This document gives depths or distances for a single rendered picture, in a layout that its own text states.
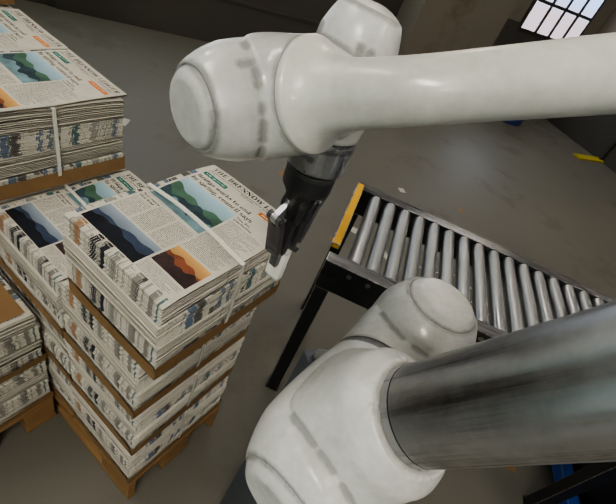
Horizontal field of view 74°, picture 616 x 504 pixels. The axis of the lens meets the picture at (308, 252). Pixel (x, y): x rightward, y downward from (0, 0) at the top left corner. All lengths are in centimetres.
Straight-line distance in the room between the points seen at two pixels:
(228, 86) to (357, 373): 29
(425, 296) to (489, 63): 33
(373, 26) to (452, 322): 37
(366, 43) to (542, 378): 36
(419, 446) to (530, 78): 31
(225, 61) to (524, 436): 36
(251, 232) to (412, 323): 44
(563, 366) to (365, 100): 23
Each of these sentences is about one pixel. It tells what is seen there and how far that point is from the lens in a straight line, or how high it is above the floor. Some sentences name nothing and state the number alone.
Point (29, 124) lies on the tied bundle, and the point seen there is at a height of 102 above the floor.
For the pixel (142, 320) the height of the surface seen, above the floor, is 99.
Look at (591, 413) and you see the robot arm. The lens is 32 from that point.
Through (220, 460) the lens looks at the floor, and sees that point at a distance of 174.
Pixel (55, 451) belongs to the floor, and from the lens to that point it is 176.
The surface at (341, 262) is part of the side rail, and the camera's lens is 130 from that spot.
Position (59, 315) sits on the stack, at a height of 69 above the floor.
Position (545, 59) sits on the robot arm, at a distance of 37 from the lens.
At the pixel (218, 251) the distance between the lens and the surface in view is 82.
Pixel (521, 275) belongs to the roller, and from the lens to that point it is 180.
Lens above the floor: 163
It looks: 40 degrees down
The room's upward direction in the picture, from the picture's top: 23 degrees clockwise
